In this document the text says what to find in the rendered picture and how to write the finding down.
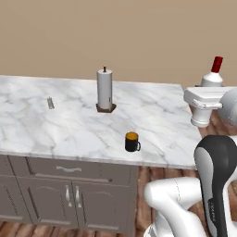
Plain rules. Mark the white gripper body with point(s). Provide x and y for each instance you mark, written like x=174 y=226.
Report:
x=203 y=95

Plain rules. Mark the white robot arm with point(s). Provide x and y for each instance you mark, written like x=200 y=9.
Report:
x=172 y=197

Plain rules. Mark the white liquor bottle red cap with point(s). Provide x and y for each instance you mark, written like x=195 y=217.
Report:
x=212 y=81

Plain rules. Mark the black mug orange inside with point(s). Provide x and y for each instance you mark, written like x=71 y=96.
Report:
x=132 y=145

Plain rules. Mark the grey cabinet door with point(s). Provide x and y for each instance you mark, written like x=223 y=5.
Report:
x=10 y=197
x=46 y=200
x=105 y=209

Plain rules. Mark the small grey candle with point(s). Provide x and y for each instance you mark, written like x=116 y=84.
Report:
x=50 y=103

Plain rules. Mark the brown paper towel holder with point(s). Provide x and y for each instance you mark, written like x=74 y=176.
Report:
x=106 y=110

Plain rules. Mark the white paper towel roll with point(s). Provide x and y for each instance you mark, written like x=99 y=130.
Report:
x=104 y=88

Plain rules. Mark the wide grey drawer front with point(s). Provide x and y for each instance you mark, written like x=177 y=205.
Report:
x=98 y=171

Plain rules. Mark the narrow grey drawer front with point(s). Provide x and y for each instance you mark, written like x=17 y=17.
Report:
x=5 y=165

